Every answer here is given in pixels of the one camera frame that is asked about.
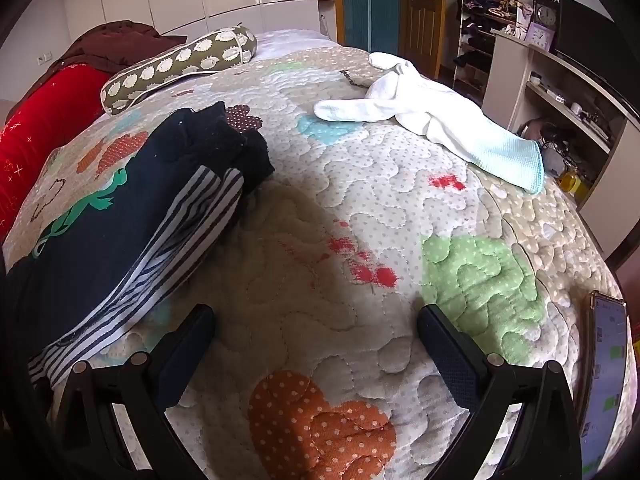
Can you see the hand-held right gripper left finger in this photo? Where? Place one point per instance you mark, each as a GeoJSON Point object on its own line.
{"type": "Point", "coordinates": [184, 355]}

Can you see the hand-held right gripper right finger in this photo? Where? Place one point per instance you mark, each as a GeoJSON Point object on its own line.
{"type": "Point", "coordinates": [452, 360]}

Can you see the navy pants with striped sides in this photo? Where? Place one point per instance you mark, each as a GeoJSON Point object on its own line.
{"type": "Point", "coordinates": [125, 220]}

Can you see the smartphone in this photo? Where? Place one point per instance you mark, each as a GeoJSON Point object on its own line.
{"type": "Point", "coordinates": [607, 385]}

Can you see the patchwork heart quilt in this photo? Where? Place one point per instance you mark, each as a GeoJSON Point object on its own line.
{"type": "Point", "coordinates": [320, 210]}

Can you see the yellow container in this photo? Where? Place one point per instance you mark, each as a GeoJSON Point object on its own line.
{"type": "Point", "coordinates": [572, 182]}

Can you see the white knit garment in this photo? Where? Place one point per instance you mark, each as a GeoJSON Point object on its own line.
{"type": "Point", "coordinates": [400, 100]}

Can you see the red bolster pillow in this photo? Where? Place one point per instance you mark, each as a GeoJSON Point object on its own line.
{"type": "Point", "coordinates": [40, 125]}

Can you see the beige desk shelf unit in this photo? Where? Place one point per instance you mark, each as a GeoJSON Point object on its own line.
{"type": "Point", "coordinates": [510, 75]}

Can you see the olive bolster pillow white dots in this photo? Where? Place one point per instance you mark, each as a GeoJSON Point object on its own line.
{"type": "Point", "coordinates": [190, 60]}

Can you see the cluttered shoe rack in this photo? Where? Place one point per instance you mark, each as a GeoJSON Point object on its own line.
{"type": "Point", "coordinates": [475, 55]}

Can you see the dark brown blanket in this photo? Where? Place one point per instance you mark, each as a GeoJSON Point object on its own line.
{"type": "Point", "coordinates": [120, 42]}

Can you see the purple alarm clock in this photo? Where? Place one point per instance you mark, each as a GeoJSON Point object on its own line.
{"type": "Point", "coordinates": [540, 36]}

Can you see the black flat screen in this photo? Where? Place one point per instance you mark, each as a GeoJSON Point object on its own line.
{"type": "Point", "coordinates": [585, 35]}

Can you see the wooden door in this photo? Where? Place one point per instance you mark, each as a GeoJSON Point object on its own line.
{"type": "Point", "coordinates": [422, 10]}

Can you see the dark ornate table clock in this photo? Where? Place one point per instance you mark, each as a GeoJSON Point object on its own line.
{"type": "Point", "coordinates": [545, 12]}

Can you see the teal curtain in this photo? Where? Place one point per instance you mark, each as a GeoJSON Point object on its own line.
{"type": "Point", "coordinates": [367, 5]}

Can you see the white wall socket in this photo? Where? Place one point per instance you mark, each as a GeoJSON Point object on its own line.
{"type": "Point", "coordinates": [45, 58]}

